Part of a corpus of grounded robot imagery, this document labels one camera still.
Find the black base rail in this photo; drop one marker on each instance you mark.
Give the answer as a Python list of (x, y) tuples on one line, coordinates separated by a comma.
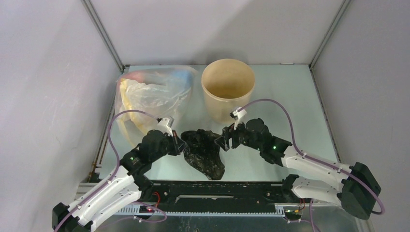
[(218, 197)]

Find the black trash bag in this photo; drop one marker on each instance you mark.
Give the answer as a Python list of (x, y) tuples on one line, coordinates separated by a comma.
[(203, 154)]

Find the right aluminium frame post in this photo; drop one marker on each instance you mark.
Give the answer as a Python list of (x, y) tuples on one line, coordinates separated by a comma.
[(330, 31)]

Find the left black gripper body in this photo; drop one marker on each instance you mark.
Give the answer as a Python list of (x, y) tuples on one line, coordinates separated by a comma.
[(167, 143)]

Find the beige plastic trash bin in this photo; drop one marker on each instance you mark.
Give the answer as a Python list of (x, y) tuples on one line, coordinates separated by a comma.
[(227, 84)]

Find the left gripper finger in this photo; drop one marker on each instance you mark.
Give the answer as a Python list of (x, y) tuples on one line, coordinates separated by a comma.
[(174, 128), (179, 145)]

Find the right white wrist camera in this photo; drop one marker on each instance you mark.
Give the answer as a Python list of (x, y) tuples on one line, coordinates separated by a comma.
[(238, 115)]

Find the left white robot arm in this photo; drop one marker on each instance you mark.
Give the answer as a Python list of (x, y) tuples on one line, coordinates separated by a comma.
[(127, 183)]

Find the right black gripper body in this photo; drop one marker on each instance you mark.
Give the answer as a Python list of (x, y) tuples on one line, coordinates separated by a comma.
[(230, 137)]

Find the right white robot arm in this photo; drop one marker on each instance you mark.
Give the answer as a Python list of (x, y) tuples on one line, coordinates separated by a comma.
[(353, 188)]

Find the clear plastic bag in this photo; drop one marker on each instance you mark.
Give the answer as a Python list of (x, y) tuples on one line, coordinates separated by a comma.
[(143, 94)]

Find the left aluminium frame post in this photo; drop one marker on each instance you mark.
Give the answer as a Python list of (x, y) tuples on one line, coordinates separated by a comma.
[(96, 20)]

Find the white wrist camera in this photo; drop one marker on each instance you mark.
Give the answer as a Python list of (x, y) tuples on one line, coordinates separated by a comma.
[(238, 115), (165, 125)]

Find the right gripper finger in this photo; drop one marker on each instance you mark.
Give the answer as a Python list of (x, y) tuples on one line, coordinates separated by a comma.
[(228, 131), (224, 141)]

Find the aluminium frame post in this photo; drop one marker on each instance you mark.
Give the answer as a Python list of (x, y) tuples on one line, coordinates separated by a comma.
[(96, 20), (330, 31)]

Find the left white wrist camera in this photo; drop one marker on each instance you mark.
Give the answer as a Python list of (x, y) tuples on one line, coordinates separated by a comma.
[(165, 125)]

